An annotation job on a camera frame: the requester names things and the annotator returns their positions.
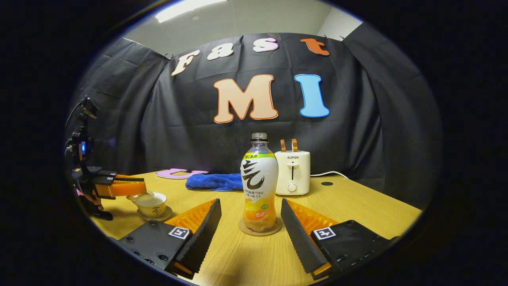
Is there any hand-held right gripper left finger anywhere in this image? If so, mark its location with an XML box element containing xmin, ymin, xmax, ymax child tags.
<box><xmin>117</xmin><ymin>199</ymin><xmax>222</xmax><ymax>280</ymax></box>

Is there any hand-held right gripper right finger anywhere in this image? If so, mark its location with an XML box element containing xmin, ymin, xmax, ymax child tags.
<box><xmin>280</xmin><ymin>198</ymin><xmax>399</xmax><ymax>280</ymax></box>

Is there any white teacup lid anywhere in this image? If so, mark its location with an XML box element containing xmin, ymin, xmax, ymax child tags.
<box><xmin>127</xmin><ymin>191</ymin><xmax>155</xmax><ymax>205</ymax></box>

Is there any white teacup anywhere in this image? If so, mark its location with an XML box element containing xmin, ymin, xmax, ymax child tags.
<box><xmin>137</xmin><ymin>192</ymin><xmax>167</xmax><ymax>218</ymax></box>

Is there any round cork coaster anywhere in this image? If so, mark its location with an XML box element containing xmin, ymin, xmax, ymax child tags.
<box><xmin>238</xmin><ymin>218</ymin><xmax>283</xmax><ymax>237</ymax></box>

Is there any clear water bottle white label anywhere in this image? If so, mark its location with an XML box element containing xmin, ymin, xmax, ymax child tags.
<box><xmin>240</xmin><ymin>133</ymin><xmax>279</xmax><ymax>233</ymax></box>

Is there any white saucer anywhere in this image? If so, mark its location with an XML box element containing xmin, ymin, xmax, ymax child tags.
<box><xmin>137</xmin><ymin>205</ymin><xmax>173</xmax><ymax>222</ymax></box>

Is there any blue towel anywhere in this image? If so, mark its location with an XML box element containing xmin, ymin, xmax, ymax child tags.
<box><xmin>185</xmin><ymin>173</ymin><xmax>243</xmax><ymax>192</ymax></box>

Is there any purple paper cutout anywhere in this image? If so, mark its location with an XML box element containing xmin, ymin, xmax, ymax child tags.
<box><xmin>155</xmin><ymin>168</ymin><xmax>209</xmax><ymax>180</ymax></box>

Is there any white toaster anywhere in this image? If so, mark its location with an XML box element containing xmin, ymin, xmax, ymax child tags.
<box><xmin>275</xmin><ymin>151</ymin><xmax>311</xmax><ymax>196</ymax></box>

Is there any ceiling light panel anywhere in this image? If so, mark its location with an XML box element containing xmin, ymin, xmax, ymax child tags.
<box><xmin>155</xmin><ymin>0</ymin><xmax>229</xmax><ymax>23</ymax></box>

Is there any white toaster cable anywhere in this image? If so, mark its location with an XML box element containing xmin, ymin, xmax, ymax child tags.
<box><xmin>310</xmin><ymin>171</ymin><xmax>350</xmax><ymax>180</ymax></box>

